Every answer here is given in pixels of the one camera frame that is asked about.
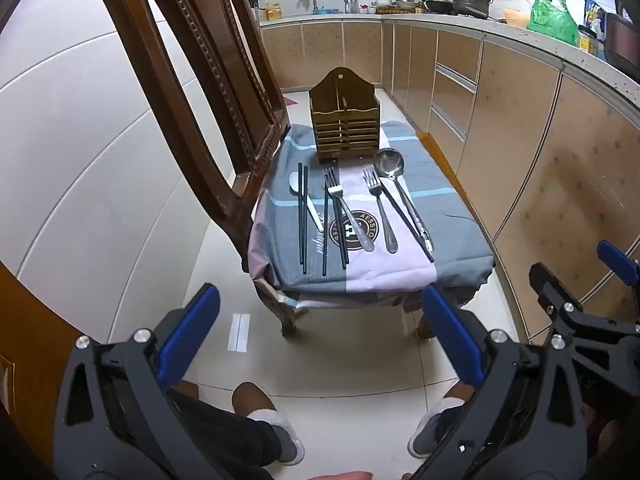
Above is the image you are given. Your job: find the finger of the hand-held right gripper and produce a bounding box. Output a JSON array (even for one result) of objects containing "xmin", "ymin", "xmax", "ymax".
[
  {"xmin": 597, "ymin": 240, "xmax": 640, "ymax": 306},
  {"xmin": 529, "ymin": 262, "xmax": 585, "ymax": 335}
]

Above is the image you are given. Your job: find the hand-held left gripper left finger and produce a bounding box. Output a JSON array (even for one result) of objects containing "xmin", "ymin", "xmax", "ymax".
[{"xmin": 52, "ymin": 282, "xmax": 223, "ymax": 480}]

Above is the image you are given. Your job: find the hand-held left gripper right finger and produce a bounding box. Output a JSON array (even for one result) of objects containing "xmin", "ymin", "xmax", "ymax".
[{"xmin": 400, "ymin": 284, "xmax": 588, "ymax": 480}]

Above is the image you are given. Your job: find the white plastic spoon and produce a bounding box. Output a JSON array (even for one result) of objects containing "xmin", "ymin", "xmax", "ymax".
[{"xmin": 289, "ymin": 171, "xmax": 325, "ymax": 233}]

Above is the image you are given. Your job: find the large steel spoon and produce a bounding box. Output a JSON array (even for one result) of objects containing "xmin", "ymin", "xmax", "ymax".
[{"xmin": 372, "ymin": 148, "xmax": 432, "ymax": 252}]

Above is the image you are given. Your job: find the wooden utensil holder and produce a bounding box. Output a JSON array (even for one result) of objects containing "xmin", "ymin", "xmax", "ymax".
[{"xmin": 308, "ymin": 67, "xmax": 379, "ymax": 165}]

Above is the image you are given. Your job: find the person's right hand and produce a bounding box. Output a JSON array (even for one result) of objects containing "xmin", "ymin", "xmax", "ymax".
[{"xmin": 584, "ymin": 407, "xmax": 633, "ymax": 461}]

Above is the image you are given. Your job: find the person's left hand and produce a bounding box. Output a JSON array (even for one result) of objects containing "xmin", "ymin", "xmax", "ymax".
[{"xmin": 310, "ymin": 470, "xmax": 373, "ymax": 480}]

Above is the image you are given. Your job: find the fur-lined slipper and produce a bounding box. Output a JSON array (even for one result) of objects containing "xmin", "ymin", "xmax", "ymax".
[
  {"xmin": 407, "ymin": 385, "xmax": 476, "ymax": 458},
  {"xmin": 231, "ymin": 382, "xmax": 306, "ymax": 466}
]

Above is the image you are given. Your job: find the person's left leg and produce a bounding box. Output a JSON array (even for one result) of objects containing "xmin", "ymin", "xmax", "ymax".
[{"xmin": 167, "ymin": 387, "xmax": 283, "ymax": 480}]

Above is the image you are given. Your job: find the grey pink plaid cloth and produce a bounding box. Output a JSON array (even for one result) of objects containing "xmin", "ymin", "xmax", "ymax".
[{"xmin": 247, "ymin": 121, "xmax": 496, "ymax": 311}]

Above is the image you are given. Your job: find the kitchen counter with cabinets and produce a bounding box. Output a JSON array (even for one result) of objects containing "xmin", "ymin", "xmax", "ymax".
[{"xmin": 260, "ymin": 10, "xmax": 640, "ymax": 346}]

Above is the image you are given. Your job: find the wooden door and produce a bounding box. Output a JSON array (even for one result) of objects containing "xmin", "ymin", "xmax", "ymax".
[{"xmin": 0, "ymin": 262, "xmax": 96, "ymax": 461}]

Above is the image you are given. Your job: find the dark appliance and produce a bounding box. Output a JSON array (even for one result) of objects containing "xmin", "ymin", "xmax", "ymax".
[{"xmin": 605, "ymin": 12, "xmax": 640, "ymax": 81}]

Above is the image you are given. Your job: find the green plastic bag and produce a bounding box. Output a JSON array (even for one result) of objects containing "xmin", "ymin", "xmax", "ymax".
[{"xmin": 527, "ymin": 0, "xmax": 581, "ymax": 45}]

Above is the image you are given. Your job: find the blue snack bag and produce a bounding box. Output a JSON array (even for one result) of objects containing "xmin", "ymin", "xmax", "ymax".
[{"xmin": 582, "ymin": 0, "xmax": 619, "ymax": 36}]

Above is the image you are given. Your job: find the orange bag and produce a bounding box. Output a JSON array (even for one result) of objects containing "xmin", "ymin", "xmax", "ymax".
[{"xmin": 502, "ymin": 7, "xmax": 531, "ymax": 31}]

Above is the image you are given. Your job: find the carved wooden chair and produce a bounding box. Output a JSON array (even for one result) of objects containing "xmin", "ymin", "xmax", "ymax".
[{"xmin": 85, "ymin": 0, "xmax": 497, "ymax": 341}]

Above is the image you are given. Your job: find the black lidded cooking pot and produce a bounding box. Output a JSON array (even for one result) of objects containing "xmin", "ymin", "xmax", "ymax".
[{"xmin": 447, "ymin": 0, "xmax": 496, "ymax": 20}]

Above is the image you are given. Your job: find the black wok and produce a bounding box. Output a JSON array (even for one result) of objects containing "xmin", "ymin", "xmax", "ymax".
[{"xmin": 402, "ymin": 0, "xmax": 453, "ymax": 14}]

